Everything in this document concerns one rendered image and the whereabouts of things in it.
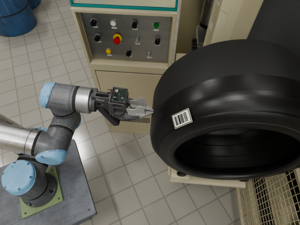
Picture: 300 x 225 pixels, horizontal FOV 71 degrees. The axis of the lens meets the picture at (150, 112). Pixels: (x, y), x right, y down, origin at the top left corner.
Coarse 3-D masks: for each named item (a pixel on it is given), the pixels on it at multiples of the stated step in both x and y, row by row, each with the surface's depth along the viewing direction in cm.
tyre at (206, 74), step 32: (192, 64) 64; (224, 64) 58; (256, 64) 56; (288, 64) 58; (160, 96) 71; (192, 96) 57; (224, 96) 53; (256, 96) 51; (288, 96) 51; (160, 128) 66; (192, 128) 59; (224, 128) 56; (256, 128) 55; (288, 128) 54; (192, 160) 98; (224, 160) 99; (256, 160) 93; (288, 160) 73
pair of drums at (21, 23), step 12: (0, 0) 263; (12, 0) 271; (24, 0) 288; (36, 0) 343; (0, 12) 272; (12, 12) 279; (24, 12) 291; (0, 24) 285; (12, 24) 288; (24, 24) 297; (12, 36) 302
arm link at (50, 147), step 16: (0, 128) 68; (16, 128) 70; (48, 128) 75; (64, 128) 75; (0, 144) 68; (16, 144) 68; (32, 144) 69; (48, 144) 70; (64, 144) 73; (48, 160) 71
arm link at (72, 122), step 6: (54, 114) 74; (72, 114) 76; (78, 114) 81; (54, 120) 76; (60, 120) 76; (66, 120) 76; (72, 120) 78; (78, 120) 82; (66, 126) 75; (72, 126) 78; (78, 126) 84
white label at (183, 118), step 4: (188, 108) 57; (180, 112) 59; (184, 112) 58; (188, 112) 57; (172, 116) 60; (176, 116) 59; (180, 116) 58; (184, 116) 58; (188, 116) 57; (176, 120) 59; (180, 120) 58; (184, 120) 57; (188, 120) 57; (176, 124) 59; (180, 124) 58; (184, 124) 57; (176, 128) 59
